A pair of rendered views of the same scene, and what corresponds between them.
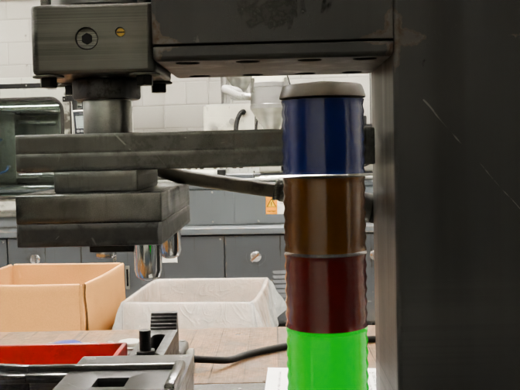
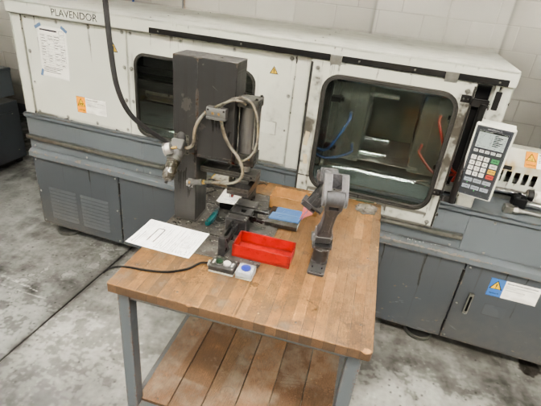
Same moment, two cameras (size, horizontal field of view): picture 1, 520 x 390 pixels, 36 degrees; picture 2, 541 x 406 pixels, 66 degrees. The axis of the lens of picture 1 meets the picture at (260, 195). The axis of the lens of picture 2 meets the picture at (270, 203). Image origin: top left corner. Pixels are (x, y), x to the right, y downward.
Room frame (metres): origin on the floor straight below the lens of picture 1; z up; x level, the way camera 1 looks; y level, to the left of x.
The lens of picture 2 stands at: (2.29, 0.56, 1.94)
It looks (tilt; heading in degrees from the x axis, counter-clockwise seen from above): 28 degrees down; 191
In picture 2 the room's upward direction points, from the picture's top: 6 degrees clockwise
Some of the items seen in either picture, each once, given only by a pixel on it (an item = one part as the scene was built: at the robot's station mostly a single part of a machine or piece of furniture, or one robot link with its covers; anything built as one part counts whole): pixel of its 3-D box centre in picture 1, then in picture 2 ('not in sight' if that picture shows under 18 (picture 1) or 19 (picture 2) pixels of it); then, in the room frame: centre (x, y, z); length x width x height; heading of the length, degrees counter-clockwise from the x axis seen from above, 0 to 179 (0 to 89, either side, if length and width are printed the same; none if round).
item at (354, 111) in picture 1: (323, 137); not in sight; (0.37, -0.03, 1.17); 0.04 x 0.04 x 0.03
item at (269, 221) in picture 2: not in sight; (284, 217); (0.50, 0.30, 0.91); 0.17 x 0.16 x 0.02; 179
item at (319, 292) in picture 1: (326, 289); not in sight; (0.37, -0.03, 1.10); 0.04 x 0.04 x 0.03
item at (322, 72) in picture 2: not in sight; (379, 149); (0.12, 0.70, 1.21); 0.86 x 0.10 x 0.79; 85
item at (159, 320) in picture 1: (162, 357); (224, 243); (0.87, 0.11, 0.95); 0.06 x 0.03 x 0.09; 179
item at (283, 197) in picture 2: not in sight; (295, 201); (0.34, 0.32, 0.93); 0.25 x 0.13 x 0.08; 89
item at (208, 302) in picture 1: (206, 352); not in sight; (3.10, 0.22, 0.40); 0.69 x 0.60 x 0.50; 175
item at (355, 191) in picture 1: (324, 213); not in sight; (0.37, -0.03, 1.14); 0.04 x 0.04 x 0.03
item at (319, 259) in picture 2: not in sight; (320, 254); (0.79, 0.51, 0.94); 0.20 x 0.07 x 0.08; 179
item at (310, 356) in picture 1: (327, 363); not in sight; (0.37, -0.03, 1.07); 0.04 x 0.04 x 0.03
